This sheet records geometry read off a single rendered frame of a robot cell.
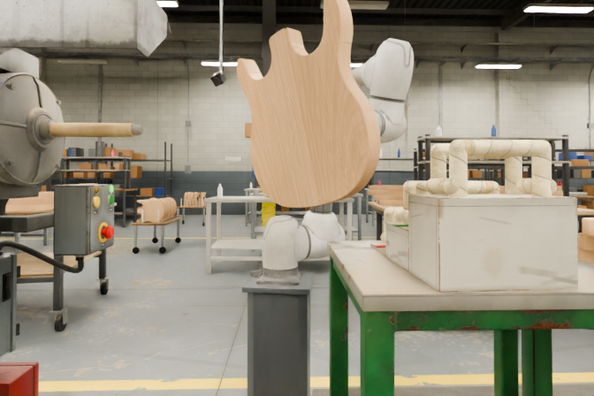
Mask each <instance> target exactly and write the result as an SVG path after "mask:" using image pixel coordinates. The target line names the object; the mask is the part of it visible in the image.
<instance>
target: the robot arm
mask: <svg viewBox="0 0 594 396"><path fill-rule="evenodd" d="M413 66H414V53H413V49H412V47H411V46H410V44H409V42H404V41H401V40H396V39H393V38H389V39H387V40H386V41H384V42H383V43H382V44H381V45H380V47H379V48H378V50H377V54H376V55H374V57H371V58H370V59H369V60H368V61H367V63H366V64H363V65H359V66H357V67H356V68H354V69H353V70H352V73H353V76H354V80H355V82H356V84H357V85H358V87H359V86H360V85H361V84H362V83H365V85H366V87H367V88H369V89H370V95H369V102H370V104H371V106H372V108H373V110H374V112H375V114H376V117H377V122H378V126H379V131H380V143H385V142H390V141H395V140H397V139H399V137H400V136H402V135H403V133H404V132H405V131H406V129H407V121H406V118H405V115H404V104H405V100H406V96H407V92H408V90H409V86H410V82H411V78H412V72H413ZM334 240H346V235H345V232H344V229H343V228H342V226H341V225H340V224H339V223H338V219H337V217H336V216H335V214H334V213H333V212H332V202H331V203H327V204H324V205H320V206H315V207H310V210H309V211H308V212H307V213H306V214H305V216H304V218H303V221H302V223H301V225H298V221H297V220H296V219H295V218H294V217H291V216H288V215H282V216H275V217H271V218H270V220H269V221H268V222H267V224H266V226H265V228H264V232H263V244H262V257H263V268H262V269H261V270H252V271H251V273H250V276H251V277H253V278H258V279H257V280H256V283H257V284H258V285H290V286H298V285H299V284H300V278H301V276H302V271H298V262H299V261H301V260H303V259H318V258H324V257H327V256H330V254H329V252H328V250H327V241H334Z"/></svg>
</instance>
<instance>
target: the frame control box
mask: <svg viewBox="0 0 594 396"><path fill-rule="evenodd" d="M94 185H98V186H99V193H98V194H97V195H95V194H94V192H93V187H94ZM109 185H112V184H80V185H55V186H54V233H53V255H55V256H60V255H74V257H75V261H78V268H73V267H71V266H68V265H66V264H64V263H61V262H59V261H57V260H55V259H53V258H51V257H49V256H47V255H45V254H43V253H41V252H38V251H36V250H34V249H32V248H30V247H28V246H25V245H23V244H20V243H18V242H16V241H12V240H4V241H1V242H0V256H1V255H2V254H3V252H2V251H1V250H2V248H3V247H5V246H7V247H12V248H16V249H19V250H21V251H24V252H26V253H28V254H30V255H32V256H35V257H37V258H39V259H41V260H43V261H44V262H46V263H49V264H51V265H53V266H55V267H58V268H59V269H61V270H65V271H68V272H71V273H80V272H81V271H82V270H83V268H84V257H85V255H90V254H93V253H95V252H97V251H100V250H103V249H105V248H108V247H111V246H113V244H114V235H113V236H112V238H111V239H106V238H105V236H102V229H105V228H106V227H107V226H108V225H111V226H112V227H113V229H114V203H113V204H112V205H110V196H111V195H113V197H114V186H113V192H112V194H110V193H109V190H108V188H109ZM96 197H99V199H100V204H99V206H98V207H96V206H95V204H94V200H95V198H96Z"/></svg>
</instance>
